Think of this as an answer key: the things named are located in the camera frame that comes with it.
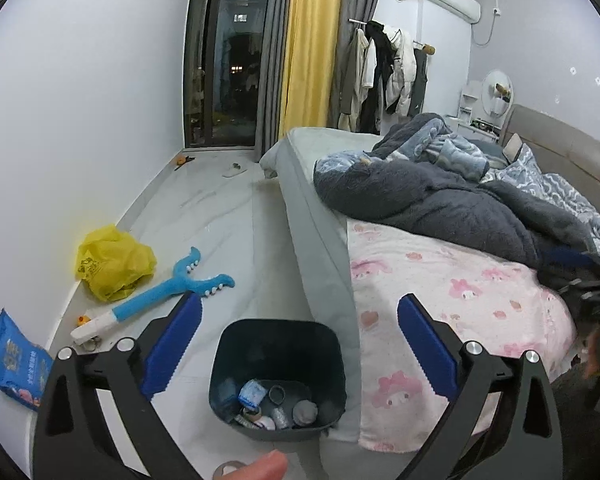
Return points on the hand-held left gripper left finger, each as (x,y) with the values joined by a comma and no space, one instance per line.
(172,345)

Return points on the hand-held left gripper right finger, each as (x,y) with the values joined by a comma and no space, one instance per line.
(427,350)

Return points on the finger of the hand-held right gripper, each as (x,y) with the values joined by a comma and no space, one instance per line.
(570,256)
(587,287)

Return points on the blue tissue packet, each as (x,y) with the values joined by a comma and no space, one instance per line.
(252,392)

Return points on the tall cardboard tape roll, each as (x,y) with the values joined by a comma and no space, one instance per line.
(250,415)

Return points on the dark plastic bin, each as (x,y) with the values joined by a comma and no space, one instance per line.
(280,350)

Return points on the short cardboard tape roll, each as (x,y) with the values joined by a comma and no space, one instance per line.
(271,395)

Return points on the clear bubble wrap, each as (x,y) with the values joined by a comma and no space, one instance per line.
(281,417)

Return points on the pink printed blanket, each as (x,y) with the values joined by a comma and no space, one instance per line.
(430,300)

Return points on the blue and white toy grabber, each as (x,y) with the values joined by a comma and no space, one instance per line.
(150,295)

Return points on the blue cloud print quilt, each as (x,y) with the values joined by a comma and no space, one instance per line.
(555,190)

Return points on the small yellow toy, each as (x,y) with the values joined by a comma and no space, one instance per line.
(84,320)

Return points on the yellow plastic bag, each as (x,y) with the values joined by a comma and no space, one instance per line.
(110,265)

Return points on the grey upholstered headboard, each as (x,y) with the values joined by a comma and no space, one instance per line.
(555,135)

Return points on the beige pillow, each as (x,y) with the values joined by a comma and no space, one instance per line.
(514,146)

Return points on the dark grey fleece blanket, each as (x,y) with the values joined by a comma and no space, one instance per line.
(455,210)

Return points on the grey fleece clothing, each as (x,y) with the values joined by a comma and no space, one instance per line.
(590,440)

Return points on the white dressing table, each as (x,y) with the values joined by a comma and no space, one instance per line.
(480,132)

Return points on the blue snack packet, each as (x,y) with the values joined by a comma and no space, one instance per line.
(15,360)

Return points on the round mirror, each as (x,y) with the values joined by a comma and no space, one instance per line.
(495,90)

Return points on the small orange object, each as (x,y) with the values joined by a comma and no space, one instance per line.
(182,161)

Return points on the small white object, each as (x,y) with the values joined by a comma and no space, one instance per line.
(235,170)

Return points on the white corner shelf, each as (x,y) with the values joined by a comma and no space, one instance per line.
(470,97)

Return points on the blue fleece bear blanket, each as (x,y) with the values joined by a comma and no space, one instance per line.
(420,135)

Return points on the grey hanging pants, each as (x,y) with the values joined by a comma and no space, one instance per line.
(420,80)

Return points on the white puffer jacket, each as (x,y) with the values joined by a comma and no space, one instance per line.
(402,75)

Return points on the beige hanging coat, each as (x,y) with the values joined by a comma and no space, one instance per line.
(352,75)

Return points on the black hanging garment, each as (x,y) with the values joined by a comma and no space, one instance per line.
(380,45)

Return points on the glass balcony door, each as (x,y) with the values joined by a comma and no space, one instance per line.
(230,60)

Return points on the grey curtain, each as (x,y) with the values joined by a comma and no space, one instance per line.
(355,0)
(272,60)

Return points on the yellow curtain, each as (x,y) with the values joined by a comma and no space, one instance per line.
(310,50)

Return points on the clothes on hanging rail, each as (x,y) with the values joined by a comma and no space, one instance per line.
(355,21)

